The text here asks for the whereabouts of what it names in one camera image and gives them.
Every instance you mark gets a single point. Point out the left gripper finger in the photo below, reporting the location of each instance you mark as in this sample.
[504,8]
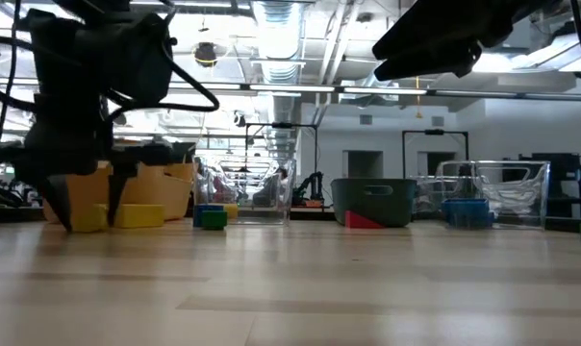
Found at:
[59,202]
[117,192]

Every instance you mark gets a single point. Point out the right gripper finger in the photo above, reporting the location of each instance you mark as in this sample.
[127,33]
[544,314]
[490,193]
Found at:
[430,29]
[444,62]

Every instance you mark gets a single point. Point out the yellow rectangular block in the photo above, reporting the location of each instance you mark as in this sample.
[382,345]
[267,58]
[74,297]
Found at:
[139,216]

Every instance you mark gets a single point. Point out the small yellow cube block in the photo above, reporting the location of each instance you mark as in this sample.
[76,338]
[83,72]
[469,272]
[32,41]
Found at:
[91,218]

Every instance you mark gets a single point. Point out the small green studded brick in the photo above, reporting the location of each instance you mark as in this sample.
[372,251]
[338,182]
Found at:
[214,220]

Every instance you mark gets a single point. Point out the blue studded brick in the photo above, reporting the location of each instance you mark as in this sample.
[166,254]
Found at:
[466,214]

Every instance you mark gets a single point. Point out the red wedge block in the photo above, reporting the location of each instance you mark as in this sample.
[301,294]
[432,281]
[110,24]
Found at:
[360,222]

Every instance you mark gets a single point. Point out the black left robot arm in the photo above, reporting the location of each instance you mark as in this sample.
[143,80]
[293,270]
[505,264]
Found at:
[103,57]

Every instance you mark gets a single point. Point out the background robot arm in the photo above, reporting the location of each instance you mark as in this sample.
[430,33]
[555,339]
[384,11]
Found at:
[312,185]

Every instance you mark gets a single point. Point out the yellow plastic bin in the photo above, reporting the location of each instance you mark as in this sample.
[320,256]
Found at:
[160,192]

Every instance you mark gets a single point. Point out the dark object behind bin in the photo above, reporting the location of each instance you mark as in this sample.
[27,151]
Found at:
[184,153]

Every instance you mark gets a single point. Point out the clear plastic bin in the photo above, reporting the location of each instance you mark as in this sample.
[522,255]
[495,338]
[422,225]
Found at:
[252,202]
[516,192]

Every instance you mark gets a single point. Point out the long ceiling light bar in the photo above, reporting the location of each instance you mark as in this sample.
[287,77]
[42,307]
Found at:
[290,88]

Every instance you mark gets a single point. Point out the teal plastic bin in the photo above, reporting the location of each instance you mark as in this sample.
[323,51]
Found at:
[374,202]

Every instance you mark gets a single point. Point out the black round ceiling device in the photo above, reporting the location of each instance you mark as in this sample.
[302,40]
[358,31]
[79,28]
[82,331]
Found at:
[205,54]

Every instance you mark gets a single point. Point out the black equipment rack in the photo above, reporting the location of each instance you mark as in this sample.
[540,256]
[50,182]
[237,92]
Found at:
[560,182]

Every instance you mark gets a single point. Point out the black gantry frame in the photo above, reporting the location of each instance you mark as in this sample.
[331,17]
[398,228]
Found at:
[281,125]
[435,131]

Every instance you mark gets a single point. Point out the small black ceiling camera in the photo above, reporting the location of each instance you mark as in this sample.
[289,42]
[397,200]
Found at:
[239,119]

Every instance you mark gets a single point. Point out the silver ventilation duct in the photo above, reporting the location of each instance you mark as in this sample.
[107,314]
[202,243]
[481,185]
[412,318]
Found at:
[277,43]

